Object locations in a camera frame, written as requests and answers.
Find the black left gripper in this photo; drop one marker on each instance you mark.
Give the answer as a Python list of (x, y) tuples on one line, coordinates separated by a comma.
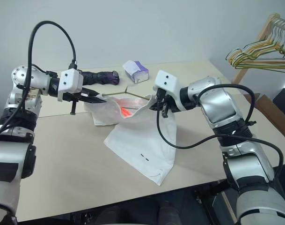
[(73, 97)]

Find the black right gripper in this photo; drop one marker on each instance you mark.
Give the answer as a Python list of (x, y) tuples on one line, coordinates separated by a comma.
[(164, 103)]

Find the white shorts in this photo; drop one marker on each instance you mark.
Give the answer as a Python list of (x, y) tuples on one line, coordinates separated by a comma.
[(144, 145)]

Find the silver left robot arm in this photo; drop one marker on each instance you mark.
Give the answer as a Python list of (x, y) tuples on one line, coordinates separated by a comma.
[(9, 150)]

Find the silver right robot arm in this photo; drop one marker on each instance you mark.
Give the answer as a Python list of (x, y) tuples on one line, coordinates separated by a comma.
[(238, 140)]

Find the black purple folded umbrella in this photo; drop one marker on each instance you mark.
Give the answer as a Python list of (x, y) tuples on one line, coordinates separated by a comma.
[(97, 77)]

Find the purple white tissue box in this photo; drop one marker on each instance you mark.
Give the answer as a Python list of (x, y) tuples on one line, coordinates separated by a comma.
[(136, 71)]

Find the hangers on wooden rack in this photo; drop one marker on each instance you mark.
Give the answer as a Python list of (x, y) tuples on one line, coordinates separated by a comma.
[(264, 30)]

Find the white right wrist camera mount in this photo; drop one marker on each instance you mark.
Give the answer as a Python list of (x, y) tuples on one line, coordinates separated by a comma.
[(166, 83)]

